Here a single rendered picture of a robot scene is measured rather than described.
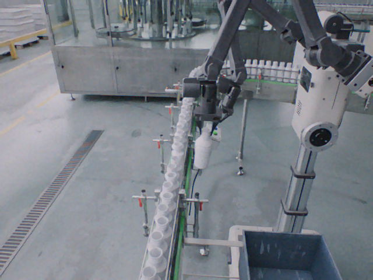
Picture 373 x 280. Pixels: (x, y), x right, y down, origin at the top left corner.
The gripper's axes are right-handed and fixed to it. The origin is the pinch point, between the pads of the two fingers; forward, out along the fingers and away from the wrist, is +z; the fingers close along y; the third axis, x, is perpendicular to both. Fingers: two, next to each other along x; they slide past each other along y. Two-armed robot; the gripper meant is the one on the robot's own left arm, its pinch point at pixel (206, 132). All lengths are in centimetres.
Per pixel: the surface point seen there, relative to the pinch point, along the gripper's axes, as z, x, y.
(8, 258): 136, 31, -137
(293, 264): 52, -13, 42
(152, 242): 16.0, -40.9, -12.3
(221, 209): 129, 101, 20
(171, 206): 17.9, -23.1, -9.5
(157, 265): 18, -47, -10
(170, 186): 14.3, -16.9, -10.9
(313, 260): 48, -13, 49
